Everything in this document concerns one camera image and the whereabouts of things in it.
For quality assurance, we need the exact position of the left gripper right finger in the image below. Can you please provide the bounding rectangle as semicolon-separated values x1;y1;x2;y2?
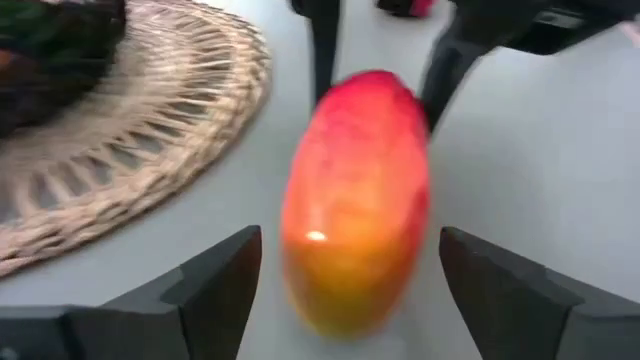
438;225;640;360

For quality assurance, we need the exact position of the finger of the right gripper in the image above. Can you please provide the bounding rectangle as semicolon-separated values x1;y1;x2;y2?
420;14;502;133
288;0;343;109

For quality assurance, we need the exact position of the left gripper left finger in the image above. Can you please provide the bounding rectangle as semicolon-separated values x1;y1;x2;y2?
63;224;264;360

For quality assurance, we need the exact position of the watermelon slice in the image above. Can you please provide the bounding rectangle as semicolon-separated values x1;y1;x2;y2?
376;0;438;20

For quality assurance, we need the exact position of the red tomato toy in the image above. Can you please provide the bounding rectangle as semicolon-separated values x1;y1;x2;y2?
279;69;433;342

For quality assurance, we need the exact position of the round woven straw placemat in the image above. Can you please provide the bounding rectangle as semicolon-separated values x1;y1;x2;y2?
0;0;274;279

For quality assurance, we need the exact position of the black wire basket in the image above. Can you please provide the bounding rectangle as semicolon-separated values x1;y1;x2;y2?
0;0;128;139

